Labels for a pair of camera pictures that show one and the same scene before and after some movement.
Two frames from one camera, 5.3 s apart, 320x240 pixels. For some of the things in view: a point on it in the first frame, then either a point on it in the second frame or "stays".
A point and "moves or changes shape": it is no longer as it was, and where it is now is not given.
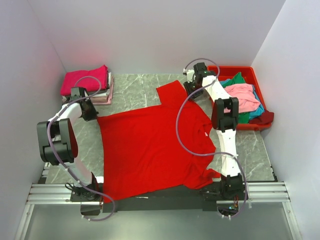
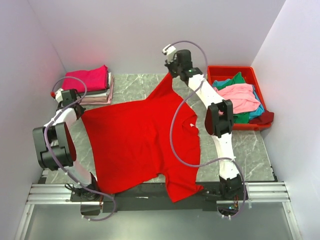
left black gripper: [93, 114] -> [82, 109]
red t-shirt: [157, 149] moves or changes shape
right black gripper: [187, 86] -> [169, 66]
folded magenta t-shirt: [94, 79] stays
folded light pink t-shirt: [111, 87] stays
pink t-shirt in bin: [247, 100] stays
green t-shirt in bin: [243, 118] stays
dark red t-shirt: [267, 117] stays
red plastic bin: [224, 72] stays
